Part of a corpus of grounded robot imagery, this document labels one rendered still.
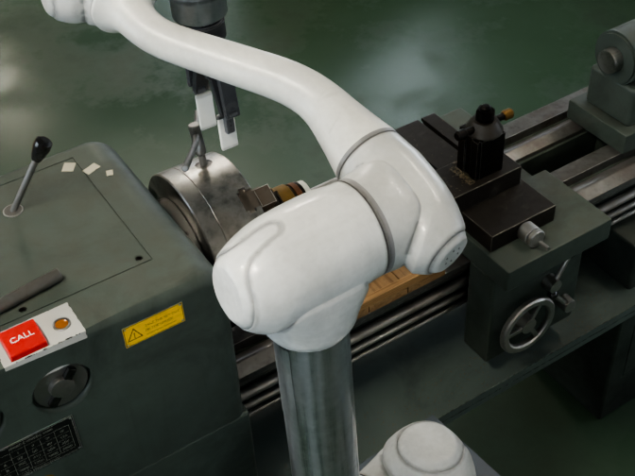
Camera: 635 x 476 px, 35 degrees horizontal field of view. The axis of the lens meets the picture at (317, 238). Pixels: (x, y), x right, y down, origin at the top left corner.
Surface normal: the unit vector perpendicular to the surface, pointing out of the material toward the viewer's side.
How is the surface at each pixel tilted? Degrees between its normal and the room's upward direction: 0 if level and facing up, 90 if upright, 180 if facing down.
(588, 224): 0
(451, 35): 0
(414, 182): 17
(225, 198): 25
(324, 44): 0
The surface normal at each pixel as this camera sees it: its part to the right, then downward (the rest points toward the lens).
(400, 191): 0.27, -0.59
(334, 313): 0.53, 0.58
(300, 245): 0.19, -0.29
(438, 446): 0.04, -0.78
